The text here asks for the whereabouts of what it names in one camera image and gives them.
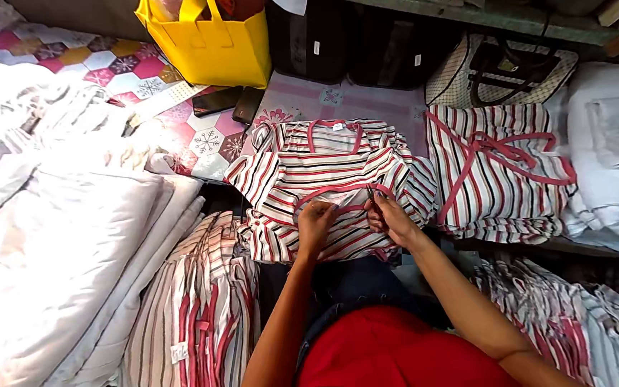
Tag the person's right hand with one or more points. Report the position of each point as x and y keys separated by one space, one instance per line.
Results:
x=395 y=219

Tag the person's left hand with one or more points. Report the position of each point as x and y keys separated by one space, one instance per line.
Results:
x=314 y=223

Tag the person's left fingers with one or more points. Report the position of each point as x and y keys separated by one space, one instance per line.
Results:
x=327 y=209

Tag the person's right fingers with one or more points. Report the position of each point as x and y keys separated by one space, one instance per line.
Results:
x=375 y=215

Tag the small black scissors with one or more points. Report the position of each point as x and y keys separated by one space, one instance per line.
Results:
x=371 y=193

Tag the striped garment with pink trim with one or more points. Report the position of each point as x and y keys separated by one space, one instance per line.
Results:
x=315 y=174

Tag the person's right forearm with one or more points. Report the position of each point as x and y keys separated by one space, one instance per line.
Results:
x=473 y=306

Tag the person's left forearm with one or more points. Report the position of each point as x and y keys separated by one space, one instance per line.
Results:
x=281 y=320

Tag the person's legs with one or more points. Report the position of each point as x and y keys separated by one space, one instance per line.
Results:
x=355 y=277

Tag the folded striped garment, pink bow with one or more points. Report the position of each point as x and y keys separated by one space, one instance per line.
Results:
x=495 y=188

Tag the dark brown phone case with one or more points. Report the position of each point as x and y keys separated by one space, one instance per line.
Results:
x=249 y=105

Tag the person's body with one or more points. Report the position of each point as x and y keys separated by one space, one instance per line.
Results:
x=390 y=352

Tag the hexagon patterned cloth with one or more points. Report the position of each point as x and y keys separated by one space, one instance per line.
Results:
x=202 y=141

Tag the pile of striped garments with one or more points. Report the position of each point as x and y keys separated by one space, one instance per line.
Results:
x=202 y=301
x=562 y=322

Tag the black smartphone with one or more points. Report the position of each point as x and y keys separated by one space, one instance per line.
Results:
x=215 y=102

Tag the black bag with white label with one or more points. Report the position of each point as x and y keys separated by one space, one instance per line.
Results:
x=390 y=51
x=307 y=48

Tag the yellow tote bag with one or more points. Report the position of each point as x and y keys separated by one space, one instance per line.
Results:
x=223 y=48

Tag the white dotted strip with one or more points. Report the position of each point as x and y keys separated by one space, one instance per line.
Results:
x=167 y=101

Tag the grey wooden shelf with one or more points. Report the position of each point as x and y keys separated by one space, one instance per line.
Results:
x=513 y=20

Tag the stack of white folded cloths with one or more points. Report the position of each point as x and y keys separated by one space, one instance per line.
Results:
x=610 y=140

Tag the stack of white padded fabric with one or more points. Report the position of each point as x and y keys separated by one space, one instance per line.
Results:
x=67 y=258

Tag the heap of pale striped cloth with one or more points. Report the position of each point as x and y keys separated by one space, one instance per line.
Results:
x=57 y=115

